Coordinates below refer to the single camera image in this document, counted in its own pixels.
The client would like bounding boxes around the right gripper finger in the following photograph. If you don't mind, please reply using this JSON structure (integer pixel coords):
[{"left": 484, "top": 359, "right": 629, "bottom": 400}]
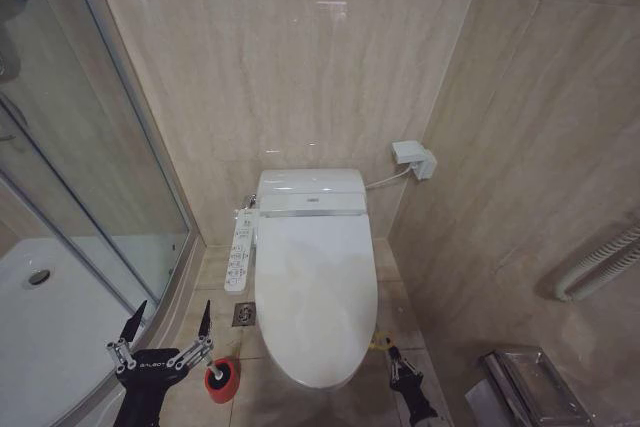
[
  {"left": 402, "top": 355, "right": 427, "bottom": 388},
  {"left": 385, "top": 344, "right": 407, "bottom": 389}
]

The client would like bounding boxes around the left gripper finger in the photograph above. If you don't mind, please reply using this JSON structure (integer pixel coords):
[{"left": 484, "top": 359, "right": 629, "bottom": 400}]
[
  {"left": 104, "top": 299, "right": 149, "bottom": 371},
  {"left": 167, "top": 299, "right": 216, "bottom": 372}
]

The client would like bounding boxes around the red toilet brush holder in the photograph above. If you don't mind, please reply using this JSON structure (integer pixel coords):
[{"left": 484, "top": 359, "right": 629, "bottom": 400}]
[{"left": 203, "top": 355, "right": 241, "bottom": 391}]

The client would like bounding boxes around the white toilet lid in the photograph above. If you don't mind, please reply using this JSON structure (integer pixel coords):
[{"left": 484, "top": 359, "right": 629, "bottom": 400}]
[{"left": 254, "top": 213, "right": 379, "bottom": 391}]

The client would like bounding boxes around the small yellow object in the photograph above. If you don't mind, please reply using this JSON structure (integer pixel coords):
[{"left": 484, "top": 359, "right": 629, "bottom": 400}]
[{"left": 368, "top": 330, "right": 396, "bottom": 351}]

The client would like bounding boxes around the square metal floor drain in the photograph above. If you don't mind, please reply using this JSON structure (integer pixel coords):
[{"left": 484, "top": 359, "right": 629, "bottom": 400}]
[{"left": 233, "top": 302, "right": 258, "bottom": 327}]

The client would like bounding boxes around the white shower tray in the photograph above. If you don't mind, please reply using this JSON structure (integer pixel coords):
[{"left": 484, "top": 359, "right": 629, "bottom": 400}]
[{"left": 0, "top": 237, "right": 160, "bottom": 427}]

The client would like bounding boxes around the white bidet control panel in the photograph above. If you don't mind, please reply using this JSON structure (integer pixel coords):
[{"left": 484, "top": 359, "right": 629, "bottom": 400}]
[{"left": 223, "top": 207, "right": 260, "bottom": 294}]

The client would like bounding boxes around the steel paper holder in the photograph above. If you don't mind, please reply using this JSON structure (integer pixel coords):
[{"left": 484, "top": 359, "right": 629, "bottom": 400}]
[{"left": 463, "top": 344, "right": 597, "bottom": 427}]

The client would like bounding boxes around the white bidet seat rear unit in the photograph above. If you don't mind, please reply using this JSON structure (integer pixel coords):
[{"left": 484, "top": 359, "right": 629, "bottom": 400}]
[{"left": 256, "top": 167, "right": 369, "bottom": 219}]

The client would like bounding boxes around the white power cable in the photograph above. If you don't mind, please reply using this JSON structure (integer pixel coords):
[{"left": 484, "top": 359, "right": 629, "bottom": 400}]
[{"left": 364, "top": 165, "right": 414, "bottom": 191}]

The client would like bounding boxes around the glass shower enclosure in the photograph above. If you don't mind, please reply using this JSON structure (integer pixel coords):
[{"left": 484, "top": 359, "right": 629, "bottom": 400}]
[{"left": 0, "top": 0, "right": 207, "bottom": 343}]

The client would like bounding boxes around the white wall socket box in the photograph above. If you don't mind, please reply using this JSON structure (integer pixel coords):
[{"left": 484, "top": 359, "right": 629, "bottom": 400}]
[{"left": 390, "top": 140, "right": 439, "bottom": 182}]

